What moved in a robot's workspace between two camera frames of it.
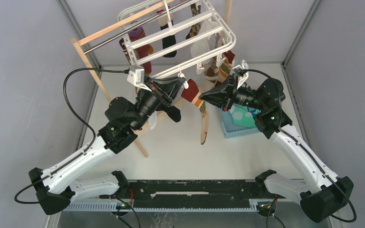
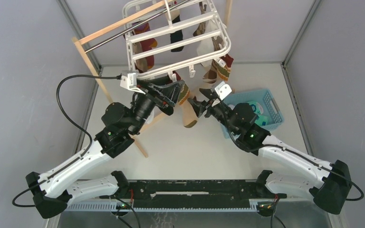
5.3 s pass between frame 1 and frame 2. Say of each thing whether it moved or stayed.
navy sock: moved
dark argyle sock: moved
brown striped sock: moved
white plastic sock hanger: stayed
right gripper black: moved
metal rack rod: stayed
